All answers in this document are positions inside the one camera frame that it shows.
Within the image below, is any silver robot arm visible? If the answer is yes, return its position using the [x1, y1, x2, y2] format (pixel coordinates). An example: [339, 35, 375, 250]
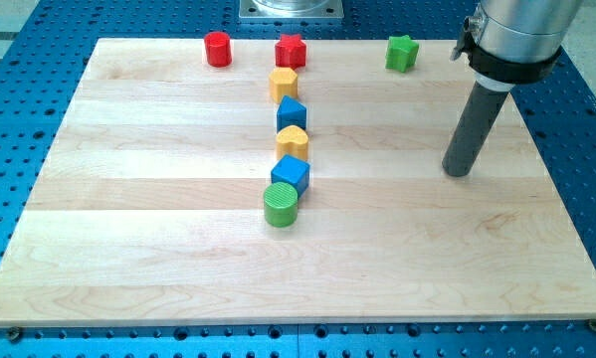
[451, 0, 582, 92]

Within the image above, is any blue triangle block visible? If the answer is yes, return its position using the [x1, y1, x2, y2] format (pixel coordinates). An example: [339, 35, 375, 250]
[276, 95, 307, 131]

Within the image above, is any red star block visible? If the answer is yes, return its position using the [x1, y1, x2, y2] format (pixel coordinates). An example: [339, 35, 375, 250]
[275, 34, 306, 70]

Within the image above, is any green star block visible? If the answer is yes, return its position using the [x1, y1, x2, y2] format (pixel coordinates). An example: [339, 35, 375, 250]
[385, 35, 420, 73]

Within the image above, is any blue cube block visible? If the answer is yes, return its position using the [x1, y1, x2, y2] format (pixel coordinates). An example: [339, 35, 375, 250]
[271, 154, 310, 198]

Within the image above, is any green cylinder block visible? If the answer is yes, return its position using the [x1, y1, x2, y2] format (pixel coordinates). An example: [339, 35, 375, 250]
[263, 182, 298, 228]

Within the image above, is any yellow heart block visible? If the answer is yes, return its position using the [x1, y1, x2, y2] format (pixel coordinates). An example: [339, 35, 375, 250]
[276, 125, 309, 161]

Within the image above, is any yellow pentagon block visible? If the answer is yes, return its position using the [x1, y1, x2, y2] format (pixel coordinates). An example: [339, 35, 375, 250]
[269, 67, 298, 103]

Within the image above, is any light wooden board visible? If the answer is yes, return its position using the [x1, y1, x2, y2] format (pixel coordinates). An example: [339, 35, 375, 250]
[0, 39, 596, 327]

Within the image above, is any red cylinder block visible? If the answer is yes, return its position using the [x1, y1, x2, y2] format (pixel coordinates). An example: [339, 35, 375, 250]
[204, 32, 232, 68]

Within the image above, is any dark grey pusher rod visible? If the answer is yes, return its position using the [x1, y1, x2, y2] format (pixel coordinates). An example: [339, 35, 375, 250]
[442, 82, 509, 177]

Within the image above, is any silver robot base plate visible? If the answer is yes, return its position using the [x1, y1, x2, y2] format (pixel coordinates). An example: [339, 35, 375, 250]
[239, 0, 344, 20]

